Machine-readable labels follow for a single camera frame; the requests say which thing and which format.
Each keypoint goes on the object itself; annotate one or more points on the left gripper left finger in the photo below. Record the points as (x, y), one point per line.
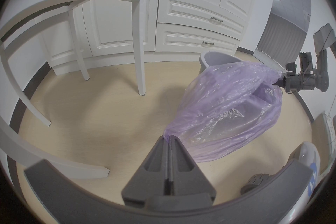
(152, 170)

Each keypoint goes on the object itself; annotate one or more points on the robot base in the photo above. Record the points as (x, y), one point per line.
(309, 154)

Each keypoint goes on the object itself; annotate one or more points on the white trash bin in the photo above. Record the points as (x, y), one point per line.
(217, 59)

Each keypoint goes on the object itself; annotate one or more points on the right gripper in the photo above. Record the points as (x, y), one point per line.
(301, 82)

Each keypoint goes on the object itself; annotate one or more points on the grey curtain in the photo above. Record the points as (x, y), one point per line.
(283, 39)

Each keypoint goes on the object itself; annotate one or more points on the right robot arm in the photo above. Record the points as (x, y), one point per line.
(322, 78)

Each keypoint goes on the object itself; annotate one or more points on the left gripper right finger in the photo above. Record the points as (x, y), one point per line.
(189, 170)

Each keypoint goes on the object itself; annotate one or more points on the purple plastic bag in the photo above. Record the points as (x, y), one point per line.
(223, 112)

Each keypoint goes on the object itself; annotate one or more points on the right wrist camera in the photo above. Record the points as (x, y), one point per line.
(290, 66)

